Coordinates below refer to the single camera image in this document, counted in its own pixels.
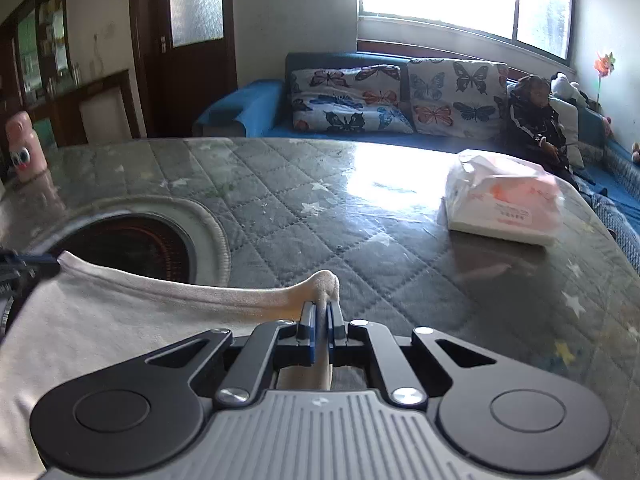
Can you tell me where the dark wooden door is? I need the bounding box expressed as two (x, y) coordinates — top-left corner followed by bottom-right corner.
(129, 0), (239, 139)

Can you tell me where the white tissue pack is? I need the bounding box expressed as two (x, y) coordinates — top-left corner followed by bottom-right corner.
(442, 149), (566, 247)

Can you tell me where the round black table heater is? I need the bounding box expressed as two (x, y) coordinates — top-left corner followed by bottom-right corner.
(54, 212), (197, 284)

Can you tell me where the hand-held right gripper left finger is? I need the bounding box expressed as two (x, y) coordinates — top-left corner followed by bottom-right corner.
(150, 301), (317, 408)

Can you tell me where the dark wooden cabinet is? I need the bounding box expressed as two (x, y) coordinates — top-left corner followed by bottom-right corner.
(0, 0), (147, 163)

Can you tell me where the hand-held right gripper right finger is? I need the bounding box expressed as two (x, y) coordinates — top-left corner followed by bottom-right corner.
(327, 302), (501, 407)

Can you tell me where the grey quilted star table cover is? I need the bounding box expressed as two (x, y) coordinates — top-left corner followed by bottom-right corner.
(0, 136), (640, 480)

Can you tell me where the white plush toy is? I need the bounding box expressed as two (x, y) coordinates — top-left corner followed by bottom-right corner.
(549, 72), (597, 109)

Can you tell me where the butterfly print cushion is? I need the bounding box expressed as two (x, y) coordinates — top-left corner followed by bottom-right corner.
(406, 58), (509, 142)
(290, 64), (404, 134)

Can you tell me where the white pillow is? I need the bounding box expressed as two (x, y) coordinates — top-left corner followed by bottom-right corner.
(549, 96), (587, 170)

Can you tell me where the white cotton shirt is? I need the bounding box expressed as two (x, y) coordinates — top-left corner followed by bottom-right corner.
(0, 250), (342, 480)

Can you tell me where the pink bottle with eyes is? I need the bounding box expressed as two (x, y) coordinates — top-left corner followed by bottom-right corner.
(5, 112), (49, 182)

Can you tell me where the blue patterned blanket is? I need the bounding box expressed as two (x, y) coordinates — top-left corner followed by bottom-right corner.
(574, 160), (640, 282)

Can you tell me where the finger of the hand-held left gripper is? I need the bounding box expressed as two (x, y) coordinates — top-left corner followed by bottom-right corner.
(0, 251), (62, 281)

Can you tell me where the colourful pinwheel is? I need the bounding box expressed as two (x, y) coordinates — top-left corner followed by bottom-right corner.
(593, 51), (617, 102)

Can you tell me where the blue sofa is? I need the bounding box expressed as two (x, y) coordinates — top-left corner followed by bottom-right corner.
(192, 51), (640, 213)

